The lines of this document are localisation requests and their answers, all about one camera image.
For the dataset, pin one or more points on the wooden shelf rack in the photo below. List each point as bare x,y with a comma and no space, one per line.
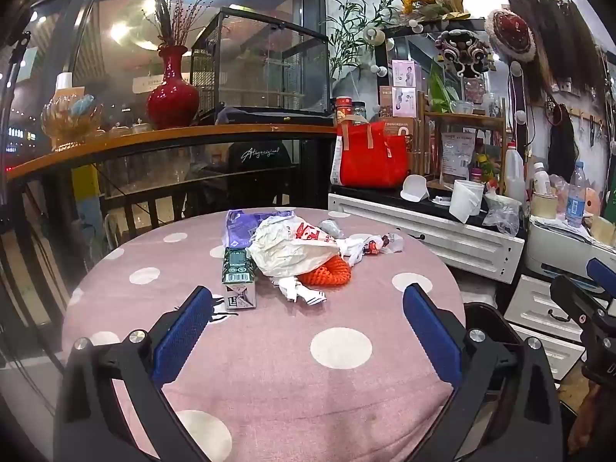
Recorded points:
481,120

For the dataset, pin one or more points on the bulb-framed mirror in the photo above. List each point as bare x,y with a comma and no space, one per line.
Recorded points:
418,53

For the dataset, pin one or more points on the hanging dark hair wig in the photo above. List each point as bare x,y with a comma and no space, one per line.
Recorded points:
563,43

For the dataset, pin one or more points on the wooden counter ledge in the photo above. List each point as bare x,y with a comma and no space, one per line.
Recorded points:
168,137

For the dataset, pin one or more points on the beige tape roll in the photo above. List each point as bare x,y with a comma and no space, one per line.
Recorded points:
544,204

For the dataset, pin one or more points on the glass display case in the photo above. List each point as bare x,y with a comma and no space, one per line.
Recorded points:
262,62

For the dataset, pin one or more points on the wide white drawer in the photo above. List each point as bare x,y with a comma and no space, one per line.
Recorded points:
423,233

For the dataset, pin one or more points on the white plastic jug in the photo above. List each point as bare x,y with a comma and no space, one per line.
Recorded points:
514,171

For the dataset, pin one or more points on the clear water bottle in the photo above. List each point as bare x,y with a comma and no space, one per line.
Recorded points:
575,197

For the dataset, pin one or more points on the clear plastic bag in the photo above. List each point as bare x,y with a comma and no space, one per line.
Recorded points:
500,214

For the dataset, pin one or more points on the pink polka dot tablecloth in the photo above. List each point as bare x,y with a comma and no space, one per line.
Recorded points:
288,370

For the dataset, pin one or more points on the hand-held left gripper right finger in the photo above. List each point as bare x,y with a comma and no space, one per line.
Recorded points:
430,337

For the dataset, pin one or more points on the red tote bag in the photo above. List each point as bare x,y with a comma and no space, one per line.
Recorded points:
373,156

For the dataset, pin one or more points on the red white snack wrapper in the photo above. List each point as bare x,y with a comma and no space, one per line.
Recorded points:
373,245

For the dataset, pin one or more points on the tall white drawer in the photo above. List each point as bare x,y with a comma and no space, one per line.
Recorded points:
541,301

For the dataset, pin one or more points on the red round fringed hat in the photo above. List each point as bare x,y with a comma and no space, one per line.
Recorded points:
510,33

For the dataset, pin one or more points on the red ceramic vase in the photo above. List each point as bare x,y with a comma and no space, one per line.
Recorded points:
172,98

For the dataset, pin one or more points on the grey plastic wrapper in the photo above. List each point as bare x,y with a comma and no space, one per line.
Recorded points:
332,227

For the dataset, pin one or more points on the purple plastic bag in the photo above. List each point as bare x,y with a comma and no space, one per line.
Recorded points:
244,224

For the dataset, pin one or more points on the orange foam net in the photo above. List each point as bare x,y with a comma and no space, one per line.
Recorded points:
331,272

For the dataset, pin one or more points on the person's right forearm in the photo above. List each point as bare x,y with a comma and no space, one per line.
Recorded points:
593,423

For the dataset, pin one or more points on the pink product box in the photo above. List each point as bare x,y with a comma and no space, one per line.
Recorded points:
403,74
403,101

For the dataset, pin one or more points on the white red-printed plastic bag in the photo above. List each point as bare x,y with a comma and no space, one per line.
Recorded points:
284,250

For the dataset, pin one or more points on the yellow sign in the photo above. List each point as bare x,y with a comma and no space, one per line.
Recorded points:
85,183

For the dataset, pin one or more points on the beaded decorative headdress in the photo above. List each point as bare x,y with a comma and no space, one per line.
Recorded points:
462,50

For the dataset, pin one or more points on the dark printed garment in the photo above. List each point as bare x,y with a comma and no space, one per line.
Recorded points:
257,163

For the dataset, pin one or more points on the green drink carton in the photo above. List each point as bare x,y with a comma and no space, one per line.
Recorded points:
237,274

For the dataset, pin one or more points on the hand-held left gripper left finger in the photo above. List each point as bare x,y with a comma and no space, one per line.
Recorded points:
183,332

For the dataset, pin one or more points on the white plastic scoop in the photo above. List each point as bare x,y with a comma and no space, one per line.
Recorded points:
415,187

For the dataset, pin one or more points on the gold lotus ornament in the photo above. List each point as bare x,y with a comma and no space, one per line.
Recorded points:
70,118

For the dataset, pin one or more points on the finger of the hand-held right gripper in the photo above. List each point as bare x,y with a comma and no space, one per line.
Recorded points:
601,273
569,294

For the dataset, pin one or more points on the green leafy branches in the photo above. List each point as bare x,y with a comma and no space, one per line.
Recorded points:
356,24

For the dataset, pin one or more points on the red tin can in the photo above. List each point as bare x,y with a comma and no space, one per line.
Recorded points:
344,110

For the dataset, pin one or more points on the dried branches bouquet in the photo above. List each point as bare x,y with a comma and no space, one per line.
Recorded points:
175,14

